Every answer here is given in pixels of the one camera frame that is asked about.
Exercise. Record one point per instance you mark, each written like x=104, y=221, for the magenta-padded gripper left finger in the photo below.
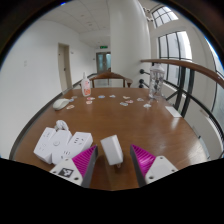
x=65, y=171

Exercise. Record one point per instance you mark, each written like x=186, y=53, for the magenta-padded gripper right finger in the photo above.
x=160, y=168

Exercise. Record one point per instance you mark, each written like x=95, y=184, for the white charger block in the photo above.
x=111, y=150

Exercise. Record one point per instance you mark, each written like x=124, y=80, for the white power strip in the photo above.
x=60, y=141
x=44, y=145
x=78, y=142

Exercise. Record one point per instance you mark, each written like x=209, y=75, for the white paper card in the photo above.
x=173, y=111

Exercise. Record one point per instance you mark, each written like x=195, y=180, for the white computer mouse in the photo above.
x=61, y=104

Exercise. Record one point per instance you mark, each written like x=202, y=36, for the clear plastic bottle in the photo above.
x=156, y=81

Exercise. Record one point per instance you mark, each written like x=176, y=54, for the white bottle orange label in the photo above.
x=86, y=87

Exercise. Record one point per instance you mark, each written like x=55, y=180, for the wide black-framed window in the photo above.
x=218, y=96

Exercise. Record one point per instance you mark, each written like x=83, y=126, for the beige side door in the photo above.
x=64, y=68

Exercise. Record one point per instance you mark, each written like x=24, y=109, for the wooden chair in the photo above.
x=111, y=75

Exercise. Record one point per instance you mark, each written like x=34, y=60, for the wooden handrail black railing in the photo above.
x=180, y=64

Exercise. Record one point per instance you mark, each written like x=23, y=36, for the tall black-framed window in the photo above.
x=175, y=56

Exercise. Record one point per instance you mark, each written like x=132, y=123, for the grey double glass door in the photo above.
x=103, y=62

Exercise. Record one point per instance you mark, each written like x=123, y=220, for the green exit sign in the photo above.
x=103, y=47

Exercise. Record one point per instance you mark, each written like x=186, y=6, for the arched upper window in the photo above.
x=165, y=16

